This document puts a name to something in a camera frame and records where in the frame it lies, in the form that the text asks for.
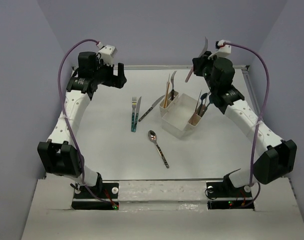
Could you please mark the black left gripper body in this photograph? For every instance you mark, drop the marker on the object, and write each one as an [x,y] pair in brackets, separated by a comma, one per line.
[105,75]

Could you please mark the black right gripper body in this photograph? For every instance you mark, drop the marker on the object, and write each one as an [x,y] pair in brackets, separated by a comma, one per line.
[205,67]

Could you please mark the pink-handled fork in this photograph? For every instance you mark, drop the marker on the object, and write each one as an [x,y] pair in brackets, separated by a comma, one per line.
[201,53]

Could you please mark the pink-handled knife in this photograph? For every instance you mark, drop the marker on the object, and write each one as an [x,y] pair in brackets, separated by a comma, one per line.
[195,112]

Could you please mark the teal plastic spoon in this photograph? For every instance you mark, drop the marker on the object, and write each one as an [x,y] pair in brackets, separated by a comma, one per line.
[201,108]
[207,106]

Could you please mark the black-handled fork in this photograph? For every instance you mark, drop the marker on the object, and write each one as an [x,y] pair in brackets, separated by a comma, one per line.
[173,85]

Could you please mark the teal-handled fork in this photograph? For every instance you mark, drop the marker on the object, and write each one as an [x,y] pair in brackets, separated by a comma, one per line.
[134,104]

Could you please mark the orange chopstick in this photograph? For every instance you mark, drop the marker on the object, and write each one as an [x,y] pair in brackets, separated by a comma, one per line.
[167,92]
[166,96]

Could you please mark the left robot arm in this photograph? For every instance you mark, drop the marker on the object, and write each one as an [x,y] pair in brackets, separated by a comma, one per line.
[60,155]

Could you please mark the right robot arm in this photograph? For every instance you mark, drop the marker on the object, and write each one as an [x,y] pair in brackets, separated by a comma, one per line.
[276,155]

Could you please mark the white utensil caddy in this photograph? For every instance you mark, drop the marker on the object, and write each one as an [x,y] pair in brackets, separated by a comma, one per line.
[179,118]

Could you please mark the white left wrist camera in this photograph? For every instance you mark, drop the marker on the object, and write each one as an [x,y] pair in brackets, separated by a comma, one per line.
[107,54]

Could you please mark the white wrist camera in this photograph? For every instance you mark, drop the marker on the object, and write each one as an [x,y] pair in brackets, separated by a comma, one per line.
[223,49]
[107,54]

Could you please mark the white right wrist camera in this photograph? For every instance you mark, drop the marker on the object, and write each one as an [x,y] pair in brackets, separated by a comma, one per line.
[223,49]

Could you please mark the teal-handled knife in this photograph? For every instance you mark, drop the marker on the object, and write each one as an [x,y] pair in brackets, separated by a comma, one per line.
[137,113]

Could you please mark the black-handled knife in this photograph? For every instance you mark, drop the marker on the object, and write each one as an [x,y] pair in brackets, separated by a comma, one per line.
[151,108]

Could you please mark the black-handled spoon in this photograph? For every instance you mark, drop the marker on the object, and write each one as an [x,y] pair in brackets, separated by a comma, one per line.
[153,138]

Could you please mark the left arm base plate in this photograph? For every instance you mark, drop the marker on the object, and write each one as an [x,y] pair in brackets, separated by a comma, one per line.
[107,199]

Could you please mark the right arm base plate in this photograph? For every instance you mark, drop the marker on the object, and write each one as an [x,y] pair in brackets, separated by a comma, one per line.
[220,198]

